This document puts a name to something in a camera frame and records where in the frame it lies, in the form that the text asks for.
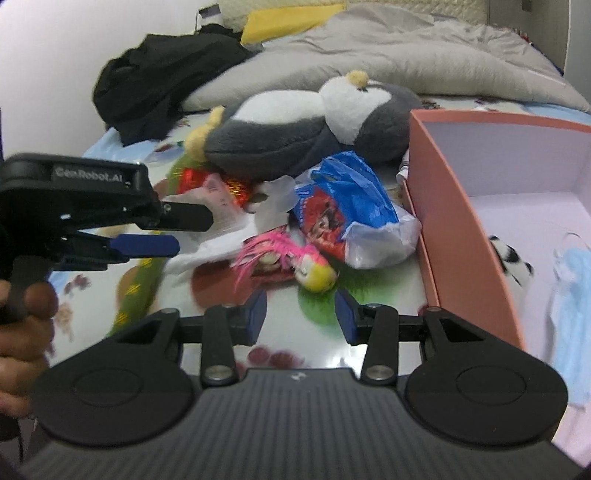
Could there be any red foil packet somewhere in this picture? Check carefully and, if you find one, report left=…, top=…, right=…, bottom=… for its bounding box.
left=178, top=167, right=253, bottom=208

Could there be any pink cardboard box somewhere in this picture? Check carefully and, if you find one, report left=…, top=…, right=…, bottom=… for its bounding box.
left=409, top=108, right=591, bottom=467

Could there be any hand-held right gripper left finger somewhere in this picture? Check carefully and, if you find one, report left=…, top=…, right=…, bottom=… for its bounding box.
left=111, top=291, right=269, bottom=387

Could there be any yellow pillow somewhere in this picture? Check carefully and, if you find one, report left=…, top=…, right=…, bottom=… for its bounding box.
left=240, top=4, right=347, bottom=46

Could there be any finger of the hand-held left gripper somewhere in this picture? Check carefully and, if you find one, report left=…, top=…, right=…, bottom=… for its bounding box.
left=60, top=231, right=181, bottom=271
left=139, top=196, right=214, bottom=232

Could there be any person's left hand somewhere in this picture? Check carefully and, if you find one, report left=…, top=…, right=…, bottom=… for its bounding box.
left=0, top=281, right=61, bottom=418

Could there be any grey white penguin plush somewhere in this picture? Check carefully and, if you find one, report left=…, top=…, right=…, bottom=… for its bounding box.
left=185, top=70, right=423, bottom=182

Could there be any blue plastic bag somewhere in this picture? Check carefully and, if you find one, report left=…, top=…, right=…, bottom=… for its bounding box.
left=288, top=151, right=423, bottom=271

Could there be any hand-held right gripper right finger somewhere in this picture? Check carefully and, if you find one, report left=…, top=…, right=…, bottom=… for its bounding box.
left=335, top=290, right=485, bottom=384

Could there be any white waffle cloth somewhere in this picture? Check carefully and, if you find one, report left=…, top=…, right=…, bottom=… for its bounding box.
left=164, top=178, right=301, bottom=276

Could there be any black clothing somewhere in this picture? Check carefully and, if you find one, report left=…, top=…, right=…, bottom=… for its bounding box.
left=92, top=23, right=259, bottom=147

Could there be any pink feathered toy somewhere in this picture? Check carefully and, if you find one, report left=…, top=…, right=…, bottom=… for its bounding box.
left=233, top=228, right=341, bottom=294

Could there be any cream quilted pillow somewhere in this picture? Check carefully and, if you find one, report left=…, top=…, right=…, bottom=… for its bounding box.
left=344, top=0, right=488, bottom=24

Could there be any green plush stick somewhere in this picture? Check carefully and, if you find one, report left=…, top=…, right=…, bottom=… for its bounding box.
left=106, top=152, right=205, bottom=340

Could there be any fruit printed sheet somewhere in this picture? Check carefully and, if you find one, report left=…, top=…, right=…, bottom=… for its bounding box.
left=46, top=95, right=591, bottom=370

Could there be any blue face mask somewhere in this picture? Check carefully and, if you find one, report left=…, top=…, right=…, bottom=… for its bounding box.
left=547, top=233, right=591, bottom=409

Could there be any grey duvet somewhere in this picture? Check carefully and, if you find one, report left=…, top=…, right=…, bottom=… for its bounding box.
left=180, top=4, right=591, bottom=114

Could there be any black white plush toy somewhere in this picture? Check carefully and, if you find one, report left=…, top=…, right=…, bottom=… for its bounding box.
left=488, top=234, right=536, bottom=289

